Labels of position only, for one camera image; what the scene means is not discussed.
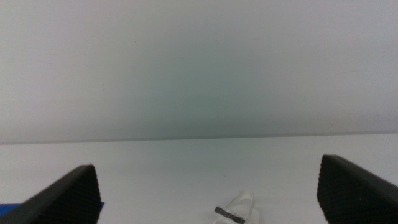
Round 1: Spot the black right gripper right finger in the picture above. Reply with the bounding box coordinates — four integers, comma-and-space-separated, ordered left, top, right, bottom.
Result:
317, 154, 398, 224

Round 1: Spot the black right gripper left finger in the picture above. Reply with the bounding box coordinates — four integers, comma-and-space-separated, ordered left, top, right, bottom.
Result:
0, 164, 103, 224

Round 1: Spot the blue rectangular mat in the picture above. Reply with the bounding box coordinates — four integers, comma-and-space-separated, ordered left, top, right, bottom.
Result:
0, 201, 106, 218

